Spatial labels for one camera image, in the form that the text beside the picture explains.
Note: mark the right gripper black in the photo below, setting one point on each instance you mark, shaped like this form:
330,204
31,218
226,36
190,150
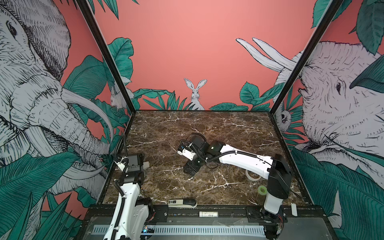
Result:
186,165

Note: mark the white remote control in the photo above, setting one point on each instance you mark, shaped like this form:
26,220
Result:
146,165

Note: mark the white battery cover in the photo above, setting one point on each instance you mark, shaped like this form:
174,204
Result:
294,210

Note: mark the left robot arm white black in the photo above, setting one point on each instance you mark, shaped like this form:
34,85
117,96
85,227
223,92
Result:
131,212

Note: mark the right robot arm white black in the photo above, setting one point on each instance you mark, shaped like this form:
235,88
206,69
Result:
275,169

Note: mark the black and white stapler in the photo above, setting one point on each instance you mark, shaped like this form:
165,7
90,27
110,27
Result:
187,203

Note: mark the white tape roll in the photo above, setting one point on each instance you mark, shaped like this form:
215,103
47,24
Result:
252,176

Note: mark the green tape roll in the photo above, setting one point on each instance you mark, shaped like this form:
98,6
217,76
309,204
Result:
262,190

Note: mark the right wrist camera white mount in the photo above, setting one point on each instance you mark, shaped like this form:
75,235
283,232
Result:
187,151

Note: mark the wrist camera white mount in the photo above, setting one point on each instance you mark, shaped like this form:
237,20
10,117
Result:
121,165
187,151

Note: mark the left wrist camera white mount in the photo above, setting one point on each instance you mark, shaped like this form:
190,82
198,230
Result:
121,165

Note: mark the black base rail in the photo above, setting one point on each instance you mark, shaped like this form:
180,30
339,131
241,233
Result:
253,213

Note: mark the white label tube on rail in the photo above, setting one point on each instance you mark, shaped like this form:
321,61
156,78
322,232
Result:
208,214

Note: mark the white slotted cable duct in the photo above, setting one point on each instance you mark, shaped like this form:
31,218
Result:
167,230

